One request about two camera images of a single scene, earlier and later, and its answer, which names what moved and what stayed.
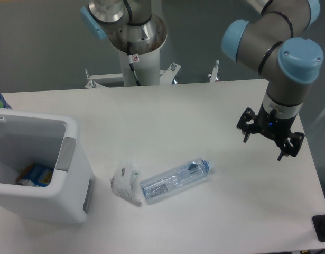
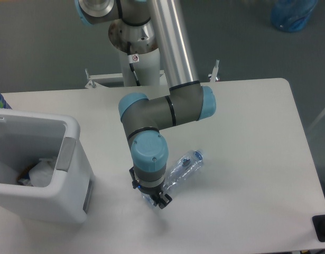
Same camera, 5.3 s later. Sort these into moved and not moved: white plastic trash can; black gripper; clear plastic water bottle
Moved: clear plastic water bottle; black gripper
Not moved: white plastic trash can
